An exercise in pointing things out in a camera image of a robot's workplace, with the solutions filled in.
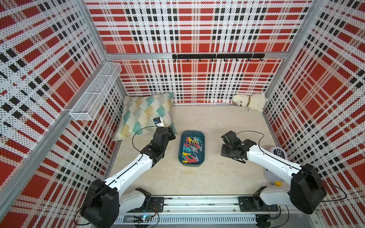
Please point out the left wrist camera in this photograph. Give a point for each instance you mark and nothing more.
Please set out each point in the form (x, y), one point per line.
(158, 122)

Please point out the white wire mesh shelf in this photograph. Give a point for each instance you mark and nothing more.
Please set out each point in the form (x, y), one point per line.
(89, 104)

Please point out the teal plastic storage box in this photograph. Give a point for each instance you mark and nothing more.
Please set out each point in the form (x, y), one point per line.
(200, 155)

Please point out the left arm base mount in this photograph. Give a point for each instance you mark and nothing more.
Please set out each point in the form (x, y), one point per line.
(141, 200)

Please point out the aluminium front rail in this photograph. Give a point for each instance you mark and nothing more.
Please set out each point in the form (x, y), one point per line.
(209, 204)

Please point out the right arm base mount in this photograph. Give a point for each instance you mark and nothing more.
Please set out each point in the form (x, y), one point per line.
(254, 203)

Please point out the patterned cushion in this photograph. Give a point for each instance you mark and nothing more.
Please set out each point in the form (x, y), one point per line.
(138, 115)

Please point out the grey clothespin top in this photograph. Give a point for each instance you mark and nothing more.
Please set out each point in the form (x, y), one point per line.
(194, 149)

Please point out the white plush dog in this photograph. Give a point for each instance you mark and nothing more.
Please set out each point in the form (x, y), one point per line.
(254, 102)

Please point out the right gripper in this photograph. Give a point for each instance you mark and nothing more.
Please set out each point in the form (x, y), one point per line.
(223, 153)

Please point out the black hook rail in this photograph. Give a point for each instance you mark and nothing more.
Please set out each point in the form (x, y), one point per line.
(249, 56)

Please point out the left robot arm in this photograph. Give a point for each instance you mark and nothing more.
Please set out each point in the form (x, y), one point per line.
(106, 199)

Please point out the green circuit board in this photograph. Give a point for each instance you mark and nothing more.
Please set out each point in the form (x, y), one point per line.
(142, 219)

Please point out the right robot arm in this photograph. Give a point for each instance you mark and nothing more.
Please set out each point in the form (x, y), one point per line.
(301, 185)

